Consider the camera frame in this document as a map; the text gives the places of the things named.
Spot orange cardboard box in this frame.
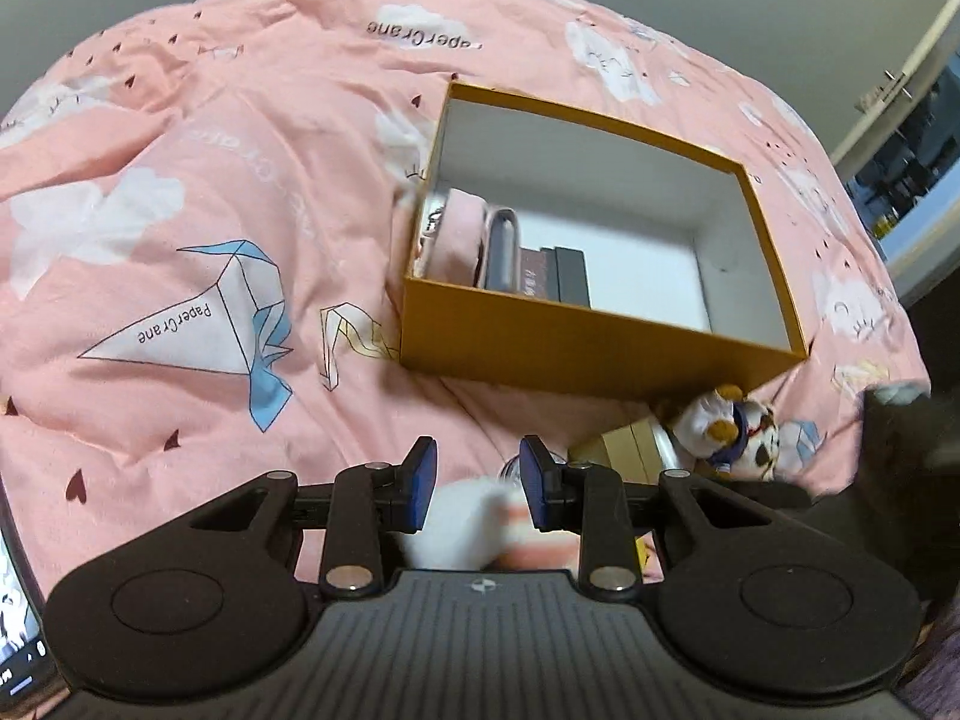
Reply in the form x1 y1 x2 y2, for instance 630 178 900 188
397 81 812 400

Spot metal door handle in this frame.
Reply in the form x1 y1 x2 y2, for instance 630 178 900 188
857 69 914 115

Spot pink printed blanket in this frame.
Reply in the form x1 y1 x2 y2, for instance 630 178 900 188
0 0 960 616

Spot beige carton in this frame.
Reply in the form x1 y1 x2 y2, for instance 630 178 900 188
568 418 680 470

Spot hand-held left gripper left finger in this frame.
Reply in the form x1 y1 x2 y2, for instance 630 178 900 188
187 435 438 593

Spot calico cat plush toy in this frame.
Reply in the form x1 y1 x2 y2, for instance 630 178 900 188
670 384 785 482

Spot black phone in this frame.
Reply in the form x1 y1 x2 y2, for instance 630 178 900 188
0 517 50 698

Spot white door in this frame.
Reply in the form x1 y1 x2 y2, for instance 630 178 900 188
829 4 960 166

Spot pink fabric pouch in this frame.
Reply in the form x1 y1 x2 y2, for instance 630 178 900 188
416 190 488 287

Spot dark grey boxes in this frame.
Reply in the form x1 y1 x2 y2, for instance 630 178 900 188
555 246 595 308

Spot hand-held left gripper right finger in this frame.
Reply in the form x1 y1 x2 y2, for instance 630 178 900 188
520 435 758 593

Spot maroon small box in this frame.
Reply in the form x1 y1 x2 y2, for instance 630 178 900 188
517 247 561 299

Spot white cupcake plush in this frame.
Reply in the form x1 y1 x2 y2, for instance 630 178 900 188
397 476 582 571

